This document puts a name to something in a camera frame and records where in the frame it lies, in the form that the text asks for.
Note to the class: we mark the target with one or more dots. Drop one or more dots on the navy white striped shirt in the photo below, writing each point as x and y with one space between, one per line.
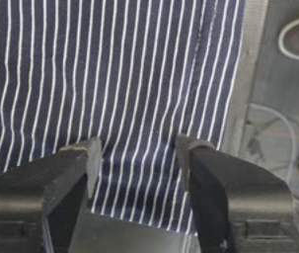
112 82

